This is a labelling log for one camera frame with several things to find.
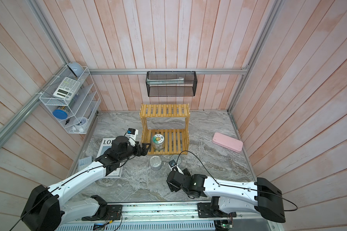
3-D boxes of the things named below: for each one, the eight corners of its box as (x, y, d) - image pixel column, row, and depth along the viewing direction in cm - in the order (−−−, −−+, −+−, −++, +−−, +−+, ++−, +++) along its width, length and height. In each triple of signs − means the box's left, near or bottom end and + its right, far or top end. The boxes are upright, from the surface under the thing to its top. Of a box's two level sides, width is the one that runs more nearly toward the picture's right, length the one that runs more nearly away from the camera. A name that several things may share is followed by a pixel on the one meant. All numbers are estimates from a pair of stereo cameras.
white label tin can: (150, 171, 90) (149, 167, 85) (151, 160, 95) (150, 155, 90) (160, 171, 90) (160, 167, 85) (161, 160, 95) (160, 155, 90)
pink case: (210, 143, 103) (211, 141, 101) (213, 132, 109) (214, 130, 107) (240, 153, 98) (242, 151, 96) (242, 142, 104) (243, 140, 102)
